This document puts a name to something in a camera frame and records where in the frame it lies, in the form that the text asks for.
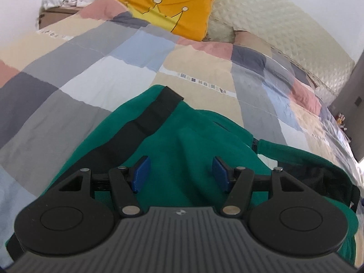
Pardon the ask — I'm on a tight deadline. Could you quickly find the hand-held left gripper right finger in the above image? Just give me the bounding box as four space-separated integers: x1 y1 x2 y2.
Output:
213 156 306 216

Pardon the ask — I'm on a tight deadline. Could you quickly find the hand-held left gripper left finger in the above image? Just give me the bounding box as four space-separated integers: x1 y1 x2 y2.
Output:
58 156 151 217

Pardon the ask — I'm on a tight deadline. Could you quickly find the green zip hoodie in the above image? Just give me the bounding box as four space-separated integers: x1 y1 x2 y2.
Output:
6 85 360 268

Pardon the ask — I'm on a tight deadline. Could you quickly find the checkered patchwork quilt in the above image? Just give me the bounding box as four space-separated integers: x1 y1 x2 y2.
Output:
0 0 364 234

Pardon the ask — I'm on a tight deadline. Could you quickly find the cream quilted headboard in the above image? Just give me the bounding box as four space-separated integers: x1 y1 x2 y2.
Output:
125 0 356 100

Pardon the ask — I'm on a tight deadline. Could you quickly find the yellow crown print pillow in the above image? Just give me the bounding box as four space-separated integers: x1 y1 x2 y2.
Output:
109 0 217 42

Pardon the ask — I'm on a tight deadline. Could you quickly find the cardboard box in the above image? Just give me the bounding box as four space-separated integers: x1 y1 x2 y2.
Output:
37 7 83 30

